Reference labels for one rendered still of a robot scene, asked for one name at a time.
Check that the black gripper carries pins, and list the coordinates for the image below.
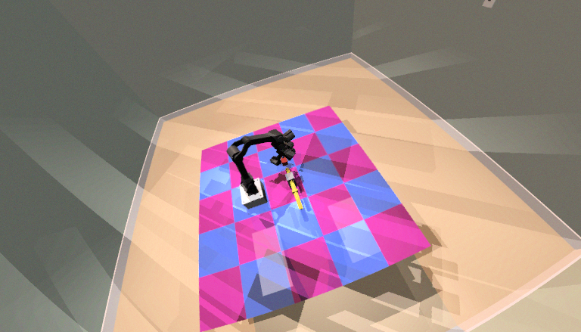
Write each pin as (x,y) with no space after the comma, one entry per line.
(276,160)

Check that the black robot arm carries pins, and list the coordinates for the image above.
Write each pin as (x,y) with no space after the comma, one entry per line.
(277,140)

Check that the yellow octagonal bar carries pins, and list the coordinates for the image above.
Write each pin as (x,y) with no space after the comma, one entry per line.
(292,184)

